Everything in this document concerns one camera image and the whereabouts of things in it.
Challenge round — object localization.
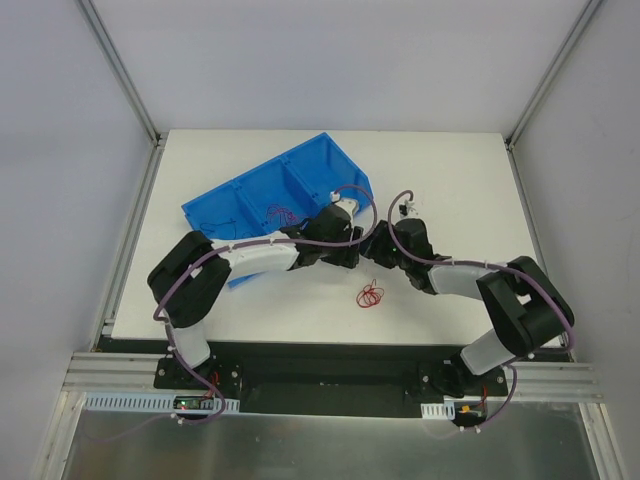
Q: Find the red thin cable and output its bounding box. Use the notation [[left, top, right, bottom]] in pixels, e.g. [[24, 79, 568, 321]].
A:
[[265, 202, 301, 229], [354, 279, 386, 309]]

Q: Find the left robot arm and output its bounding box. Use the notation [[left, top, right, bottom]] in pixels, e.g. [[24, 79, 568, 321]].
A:
[[147, 198, 362, 389]]

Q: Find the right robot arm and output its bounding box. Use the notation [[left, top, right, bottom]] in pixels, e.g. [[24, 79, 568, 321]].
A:
[[359, 218, 575, 398]]

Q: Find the blue plastic divided bin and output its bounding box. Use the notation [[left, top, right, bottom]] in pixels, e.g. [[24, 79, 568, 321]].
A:
[[180, 131, 375, 290]]

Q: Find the silver metal sheet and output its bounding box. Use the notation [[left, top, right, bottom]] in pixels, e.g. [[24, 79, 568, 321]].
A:
[[64, 403, 599, 479]]

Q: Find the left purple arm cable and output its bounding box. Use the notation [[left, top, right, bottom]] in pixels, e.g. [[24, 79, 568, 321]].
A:
[[152, 184, 379, 381]]

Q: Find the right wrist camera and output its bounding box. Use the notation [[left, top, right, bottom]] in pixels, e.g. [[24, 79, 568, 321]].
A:
[[398, 198, 419, 219]]

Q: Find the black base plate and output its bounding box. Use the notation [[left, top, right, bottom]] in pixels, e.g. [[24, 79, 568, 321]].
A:
[[153, 342, 507, 418]]

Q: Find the right white cable duct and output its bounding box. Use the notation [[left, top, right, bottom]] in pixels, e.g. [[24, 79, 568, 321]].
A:
[[420, 401, 456, 421]]

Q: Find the white cable duct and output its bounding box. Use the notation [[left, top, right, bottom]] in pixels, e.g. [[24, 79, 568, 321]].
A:
[[420, 401, 456, 421], [84, 393, 240, 415]]

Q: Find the left white cable duct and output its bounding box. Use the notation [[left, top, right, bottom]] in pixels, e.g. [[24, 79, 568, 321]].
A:
[[84, 393, 240, 415]]

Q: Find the left aluminium frame post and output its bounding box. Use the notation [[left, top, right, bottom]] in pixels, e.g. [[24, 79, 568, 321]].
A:
[[75, 0, 162, 146]]

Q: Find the aluminium frame post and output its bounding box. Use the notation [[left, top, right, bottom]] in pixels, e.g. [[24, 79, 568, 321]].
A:
[[505, 0, 607, 151], [75, 0, 162, 146]]

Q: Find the right aluminium frame post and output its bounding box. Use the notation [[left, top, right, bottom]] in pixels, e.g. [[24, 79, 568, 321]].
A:
[[505, 0, 607, 151]]

